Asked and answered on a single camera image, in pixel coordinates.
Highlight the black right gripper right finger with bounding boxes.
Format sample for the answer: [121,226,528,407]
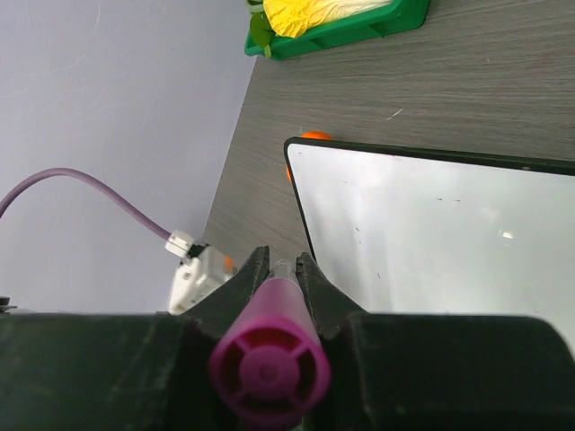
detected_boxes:
[296,254,574,430]

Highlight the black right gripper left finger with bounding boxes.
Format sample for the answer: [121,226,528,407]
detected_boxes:
[1,246,270,430]

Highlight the white marker with magenta cap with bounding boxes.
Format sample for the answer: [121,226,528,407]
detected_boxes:
[208,259,332,430]

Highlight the small white whiteboard black frame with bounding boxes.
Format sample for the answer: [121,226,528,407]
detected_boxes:
[284,138,574,341]

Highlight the orange mandarin fruit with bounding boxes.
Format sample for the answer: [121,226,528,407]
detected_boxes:
[285,130,334,181]

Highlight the green plastic vegetable tray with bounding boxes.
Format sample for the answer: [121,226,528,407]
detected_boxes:
[269,0,430,60]

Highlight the green long vegetable stalks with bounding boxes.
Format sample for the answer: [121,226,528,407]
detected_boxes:
[245,0,276,58]

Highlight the yellow white napa cabbage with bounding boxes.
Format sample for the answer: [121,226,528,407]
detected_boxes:
[263,0,392,38]

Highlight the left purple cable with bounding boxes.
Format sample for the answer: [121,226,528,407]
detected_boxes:
[0,167,174,242]

